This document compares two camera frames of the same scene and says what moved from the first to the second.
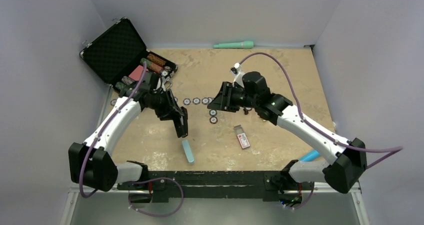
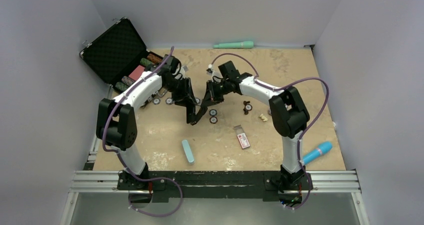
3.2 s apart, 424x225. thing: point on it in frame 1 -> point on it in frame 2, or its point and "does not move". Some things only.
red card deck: (137, 73) does not move
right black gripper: (223, 101) -> (210, 100)
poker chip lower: (213, 120) does not move
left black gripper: (171, 106) -> (186, 95)
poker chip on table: (213, 112) does not move
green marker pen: (245, 44) does not move
